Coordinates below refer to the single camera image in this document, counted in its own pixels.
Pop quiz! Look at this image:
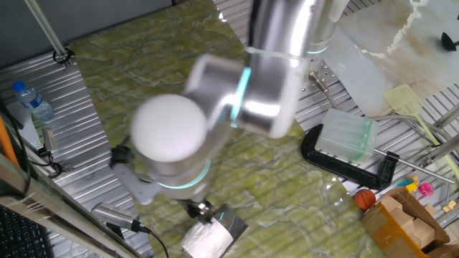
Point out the pink toy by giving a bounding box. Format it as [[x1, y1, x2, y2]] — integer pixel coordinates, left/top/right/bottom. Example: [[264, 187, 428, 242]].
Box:
[[417, 182, 435, 198]]

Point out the yellow-green spatula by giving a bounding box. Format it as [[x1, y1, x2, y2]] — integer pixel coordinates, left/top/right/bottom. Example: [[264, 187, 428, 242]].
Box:
[[382, 84, 459, 184]]

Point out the metal camera pole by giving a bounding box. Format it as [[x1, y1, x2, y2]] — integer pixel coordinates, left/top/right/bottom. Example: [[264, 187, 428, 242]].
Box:
[[22, 0, 76, 70]]

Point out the yellow blue toy block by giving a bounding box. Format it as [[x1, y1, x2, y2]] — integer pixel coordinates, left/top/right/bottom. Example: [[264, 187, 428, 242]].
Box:
[[397, 173, 421, 194]]

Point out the silver depth camera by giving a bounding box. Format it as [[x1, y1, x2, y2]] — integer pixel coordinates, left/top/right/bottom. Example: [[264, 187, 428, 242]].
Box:
[[42, 126, 60, 153], [90, 201, 141, 232]]

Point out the grey desk edge beam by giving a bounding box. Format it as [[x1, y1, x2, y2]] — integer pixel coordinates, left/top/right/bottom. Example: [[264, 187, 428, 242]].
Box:
[[0, 153, 145, 258]]

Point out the small orange basketball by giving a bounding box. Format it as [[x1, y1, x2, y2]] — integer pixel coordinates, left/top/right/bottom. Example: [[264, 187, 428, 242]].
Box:
[[353, 188, 377, 212]]

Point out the black desk cable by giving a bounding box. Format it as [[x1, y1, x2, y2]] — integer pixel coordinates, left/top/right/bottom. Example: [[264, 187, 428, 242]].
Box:
[[0, 102, 34, 197]]

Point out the translucent plastic box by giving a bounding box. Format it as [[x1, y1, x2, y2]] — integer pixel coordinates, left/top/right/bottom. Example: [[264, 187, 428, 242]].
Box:
[[314, 107, 380, 166]]

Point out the orange pole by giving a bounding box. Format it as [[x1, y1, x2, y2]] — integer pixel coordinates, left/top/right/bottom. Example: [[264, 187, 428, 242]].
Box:
[[0, 114, 21, 170]]

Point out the white marble pattern sheet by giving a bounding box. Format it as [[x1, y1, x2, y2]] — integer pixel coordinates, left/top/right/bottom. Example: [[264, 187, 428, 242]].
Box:
[[321, 0, 459, 119]]

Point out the thin black camera cable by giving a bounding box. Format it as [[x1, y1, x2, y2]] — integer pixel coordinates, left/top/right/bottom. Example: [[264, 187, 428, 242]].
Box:
[[133, 219, 170, 258]]

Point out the small yellow block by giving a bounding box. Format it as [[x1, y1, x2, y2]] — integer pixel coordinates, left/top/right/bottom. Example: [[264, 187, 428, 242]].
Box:
[[441, 199, 458, 214]]

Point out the aluminium frame bar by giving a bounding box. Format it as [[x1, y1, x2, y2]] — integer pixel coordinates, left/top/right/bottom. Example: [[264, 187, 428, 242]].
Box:
[[431, 102, 459, 130], [417, 133, 459, 170]]

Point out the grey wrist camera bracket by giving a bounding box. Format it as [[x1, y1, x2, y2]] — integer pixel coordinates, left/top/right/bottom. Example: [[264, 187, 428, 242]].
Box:
[[113, 163, 161, 206]]

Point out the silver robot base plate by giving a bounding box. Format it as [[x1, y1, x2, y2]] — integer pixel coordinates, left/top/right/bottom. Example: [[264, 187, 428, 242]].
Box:
[[300, 58, 342, 105]]

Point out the black ladle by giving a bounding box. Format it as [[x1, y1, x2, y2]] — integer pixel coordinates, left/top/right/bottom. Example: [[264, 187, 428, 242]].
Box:
[[440, 31, 459, 52]]

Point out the black cable clip knob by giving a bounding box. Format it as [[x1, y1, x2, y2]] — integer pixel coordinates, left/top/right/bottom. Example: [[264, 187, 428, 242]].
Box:
[[108, 144, 135, 169]]

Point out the green marble pattern mat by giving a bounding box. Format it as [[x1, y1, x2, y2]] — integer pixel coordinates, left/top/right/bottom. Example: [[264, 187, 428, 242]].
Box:
[[70, 0, 387, 258]]

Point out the white paper roll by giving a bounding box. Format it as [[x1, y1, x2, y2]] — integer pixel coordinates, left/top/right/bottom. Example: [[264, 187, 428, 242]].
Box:
[[180, 219, 235, 258]]

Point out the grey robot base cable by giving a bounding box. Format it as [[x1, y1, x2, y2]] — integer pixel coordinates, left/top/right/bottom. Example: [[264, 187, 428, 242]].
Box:
[[308, 70, 443, 145]]

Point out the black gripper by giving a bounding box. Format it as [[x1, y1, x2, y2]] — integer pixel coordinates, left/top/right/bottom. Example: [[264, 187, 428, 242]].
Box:
[[179, 199, 215, 225]]

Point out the black keyboard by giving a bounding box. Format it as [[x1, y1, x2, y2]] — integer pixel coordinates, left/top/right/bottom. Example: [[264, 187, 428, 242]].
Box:
[[0, 206, 55, 258]]

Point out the black C-clamp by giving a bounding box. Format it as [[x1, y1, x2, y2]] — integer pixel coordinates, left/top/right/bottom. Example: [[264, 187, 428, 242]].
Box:
[[300, 123, 456, 191]]

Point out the light wooden block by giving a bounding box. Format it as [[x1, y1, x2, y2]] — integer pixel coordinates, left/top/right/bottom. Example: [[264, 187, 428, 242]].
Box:
[[379, 194, 403, 213], [411, 217, 437, 249], [388, 206, 416, 231]]

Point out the clear water bottle blue cap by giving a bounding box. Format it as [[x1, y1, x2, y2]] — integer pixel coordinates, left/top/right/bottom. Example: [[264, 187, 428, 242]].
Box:
[[11, 80, 55, 123]]

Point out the brown cardboard box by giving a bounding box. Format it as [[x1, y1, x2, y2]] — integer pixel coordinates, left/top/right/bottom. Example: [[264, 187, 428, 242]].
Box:
[[360, 186, 459, 258]]

